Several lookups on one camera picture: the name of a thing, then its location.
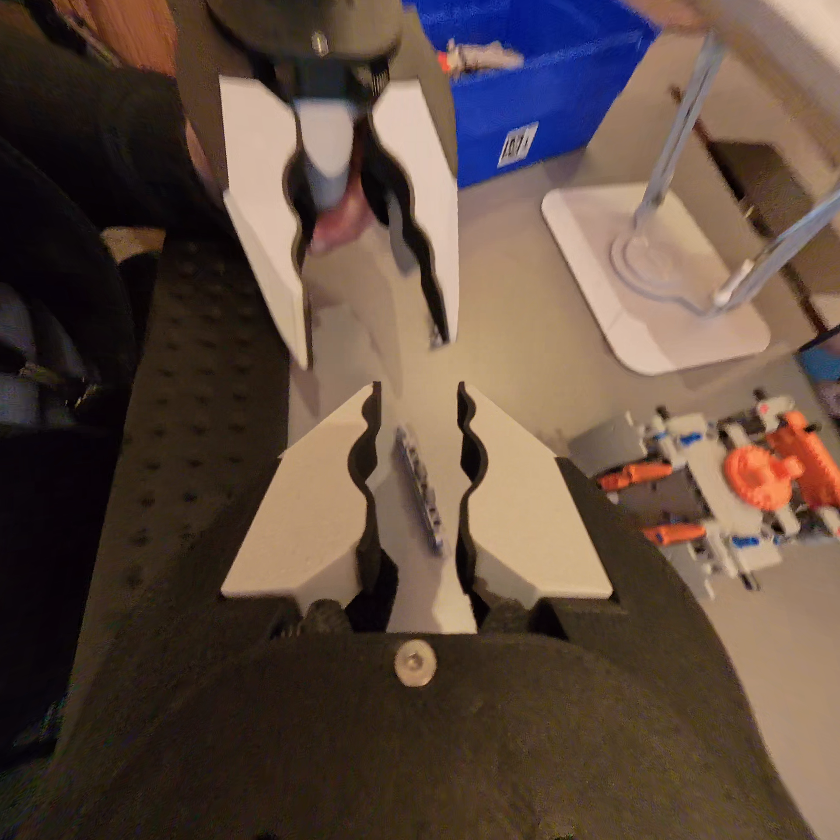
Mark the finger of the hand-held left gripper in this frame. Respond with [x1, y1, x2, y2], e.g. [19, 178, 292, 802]
[218, 75, 316, 371]
[364, 79, 460, 347]

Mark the person's left forearm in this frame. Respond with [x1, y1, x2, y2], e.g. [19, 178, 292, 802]
[0, 26, 227, 237]

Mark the person's left hand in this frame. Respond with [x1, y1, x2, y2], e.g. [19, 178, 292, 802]
[308, 118, 382, 257]

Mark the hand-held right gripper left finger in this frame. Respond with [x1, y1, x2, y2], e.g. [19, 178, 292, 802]
[220, 382, 400, 634]

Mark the blue plastic storage bin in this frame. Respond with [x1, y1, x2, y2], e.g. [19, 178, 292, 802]
[400, 0, 660, 191]

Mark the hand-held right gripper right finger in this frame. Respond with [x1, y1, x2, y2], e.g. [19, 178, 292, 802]
[456, 382, 616, 634]

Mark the grey orange toy brick model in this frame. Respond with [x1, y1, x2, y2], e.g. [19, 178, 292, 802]
[567, 387, 840, 601]

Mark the pile of toy brick parts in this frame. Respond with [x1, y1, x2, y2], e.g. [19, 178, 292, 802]
[436, 38, 526, 76]

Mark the grey curved toy brick panel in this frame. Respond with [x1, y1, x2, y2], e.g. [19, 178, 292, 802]
[567, 413, 651, 470]

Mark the grey long toy brick beam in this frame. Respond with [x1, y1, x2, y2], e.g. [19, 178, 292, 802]
[392, 423, 450, 555]

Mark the white metal board stand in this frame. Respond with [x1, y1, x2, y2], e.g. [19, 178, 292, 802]
[541, 26, 840, 378]

